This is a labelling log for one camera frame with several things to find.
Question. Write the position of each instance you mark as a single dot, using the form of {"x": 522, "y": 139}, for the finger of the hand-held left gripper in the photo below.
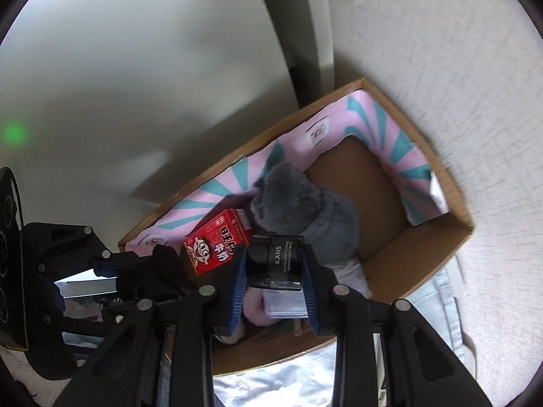
{"x": 85, "y": 326}
{"x": 135, "y": 265}

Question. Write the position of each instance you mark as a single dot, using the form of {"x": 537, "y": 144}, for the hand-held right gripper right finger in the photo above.
{"x": 309, "y": 292}

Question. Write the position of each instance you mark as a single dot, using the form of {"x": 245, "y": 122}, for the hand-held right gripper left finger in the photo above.
{"x": 237, "y": 288}

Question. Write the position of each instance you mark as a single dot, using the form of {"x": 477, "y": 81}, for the pink fluffy headband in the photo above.
{"x": 254, "y": 305}

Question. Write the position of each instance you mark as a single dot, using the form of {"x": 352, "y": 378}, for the clear plastic bag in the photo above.
{"x": 284, "y": 305}

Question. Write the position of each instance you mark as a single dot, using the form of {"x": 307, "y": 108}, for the black cosmetic jar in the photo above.
{"x": 275, "y": 263}

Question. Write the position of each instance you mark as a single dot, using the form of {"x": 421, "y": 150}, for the red milk carton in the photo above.
{"x": 212, "y": 246}

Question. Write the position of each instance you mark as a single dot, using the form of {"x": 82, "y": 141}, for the grey fluffy scrunchie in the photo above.
{"x": 297, "y": 203}

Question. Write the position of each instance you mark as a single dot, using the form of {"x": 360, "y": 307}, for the cardboard box with pink lining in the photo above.
{"x": 360, "y": 178}

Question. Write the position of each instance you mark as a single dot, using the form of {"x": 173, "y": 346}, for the light blue floral cloth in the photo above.
{"x": 441, "y": 305}

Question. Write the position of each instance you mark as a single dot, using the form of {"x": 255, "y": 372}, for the grey door frame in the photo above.
{"x": 297, "y": 17}

